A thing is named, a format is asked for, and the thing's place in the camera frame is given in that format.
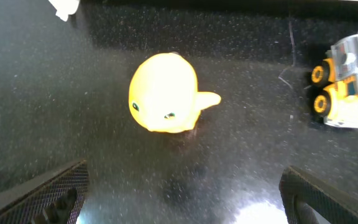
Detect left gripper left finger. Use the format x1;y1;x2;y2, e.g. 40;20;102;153
0;158;90;224

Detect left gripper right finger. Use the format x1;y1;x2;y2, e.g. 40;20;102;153
278;165;358;224

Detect grey and yellow toy truck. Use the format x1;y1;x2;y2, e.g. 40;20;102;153
309;29;358;130

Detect orange rubber dinosaur figure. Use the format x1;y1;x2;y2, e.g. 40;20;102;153
128;52;223;134

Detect white shelf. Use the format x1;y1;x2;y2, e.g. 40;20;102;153
47;0;358;22

